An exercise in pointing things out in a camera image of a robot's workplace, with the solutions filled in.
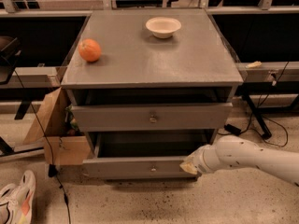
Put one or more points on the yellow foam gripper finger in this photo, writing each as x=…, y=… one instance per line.
x=188, y=167

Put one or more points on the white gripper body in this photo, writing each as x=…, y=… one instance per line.
x=200, y=160

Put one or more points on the grey drawer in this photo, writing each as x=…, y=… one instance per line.
x=151, y=109
x=144, y=154

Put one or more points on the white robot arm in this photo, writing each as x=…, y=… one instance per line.
x=231, y=152

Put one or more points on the grey top drawer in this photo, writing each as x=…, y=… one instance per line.
x=151, y=109

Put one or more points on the grey wooden drawer cabinet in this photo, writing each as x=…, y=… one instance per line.
x=194, y=57

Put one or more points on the small yellow foam piece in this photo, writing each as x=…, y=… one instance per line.
x=254, y=64

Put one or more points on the brown cardboard box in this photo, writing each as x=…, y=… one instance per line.
x=50, y=130

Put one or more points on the white paper bowl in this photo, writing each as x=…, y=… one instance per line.
x=163, y=27

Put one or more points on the orange fruit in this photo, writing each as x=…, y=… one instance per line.
x=89, y=50

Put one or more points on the white and orange sneaker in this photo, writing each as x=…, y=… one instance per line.
x=16, y=200

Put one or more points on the black chair left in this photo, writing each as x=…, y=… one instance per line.
x=10, y=51

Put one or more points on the black power adapter with cable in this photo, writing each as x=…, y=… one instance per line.
x=266, y=135

